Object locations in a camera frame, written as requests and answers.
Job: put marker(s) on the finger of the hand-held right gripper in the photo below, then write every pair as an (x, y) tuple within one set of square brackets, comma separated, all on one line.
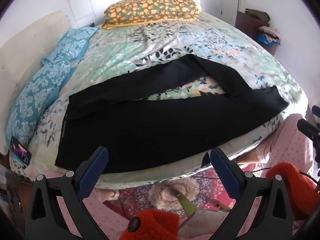
[(307, 128)]

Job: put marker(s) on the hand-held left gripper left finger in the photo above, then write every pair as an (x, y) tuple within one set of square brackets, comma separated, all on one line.
[(96, 170)]

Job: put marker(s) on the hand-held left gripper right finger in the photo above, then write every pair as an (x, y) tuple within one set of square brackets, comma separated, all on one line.
[(223, 171)]

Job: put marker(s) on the black pants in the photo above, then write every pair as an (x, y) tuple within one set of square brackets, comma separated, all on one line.
[(150, 130)]

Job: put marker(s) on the person's right leg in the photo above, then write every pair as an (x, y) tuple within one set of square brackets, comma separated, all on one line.
[(287, 145)]

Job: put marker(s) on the person's leg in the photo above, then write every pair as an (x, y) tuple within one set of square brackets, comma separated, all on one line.
[(105, 217), (287, 145)]

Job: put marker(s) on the person's left leg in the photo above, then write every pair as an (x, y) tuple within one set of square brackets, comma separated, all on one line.
[(105, 217)]

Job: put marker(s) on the olive green object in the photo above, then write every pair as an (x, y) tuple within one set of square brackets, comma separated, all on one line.
[(187, 203)]

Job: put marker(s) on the pink patterned rug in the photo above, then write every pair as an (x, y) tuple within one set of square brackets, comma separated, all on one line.
[(150, 192)]

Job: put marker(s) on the red fuzzy slipper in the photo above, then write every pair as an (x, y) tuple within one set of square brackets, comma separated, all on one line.
[(297, 190), (152, 227)]

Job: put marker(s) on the black smartphone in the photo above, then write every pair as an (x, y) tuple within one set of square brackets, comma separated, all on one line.
[(21, 152)]

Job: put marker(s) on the blue floral pillow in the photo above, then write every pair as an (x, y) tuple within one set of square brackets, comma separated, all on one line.
[(75, 42), (32, 95)]

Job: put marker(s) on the pile of folded clothes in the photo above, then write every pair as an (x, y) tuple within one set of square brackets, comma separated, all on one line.
[(270, 35)]

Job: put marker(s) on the brown wooden cabinet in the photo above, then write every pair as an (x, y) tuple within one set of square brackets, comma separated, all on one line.
[(246, 27)]

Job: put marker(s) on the dark green folded cloth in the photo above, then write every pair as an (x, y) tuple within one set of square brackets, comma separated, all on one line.
[(257, 14)]

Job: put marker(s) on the floral bedsheet bed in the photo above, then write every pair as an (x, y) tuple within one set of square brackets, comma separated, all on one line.
[(175, 37)]

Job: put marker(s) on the cream headboard cushion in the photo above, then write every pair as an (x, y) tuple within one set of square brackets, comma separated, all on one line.
[(25, 42)]

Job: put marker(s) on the white door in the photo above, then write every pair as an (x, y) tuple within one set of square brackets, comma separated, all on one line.
[(231, 2)]

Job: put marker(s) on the yellow floral pillow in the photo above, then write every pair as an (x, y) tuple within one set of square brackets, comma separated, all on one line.
[(150, 8)]

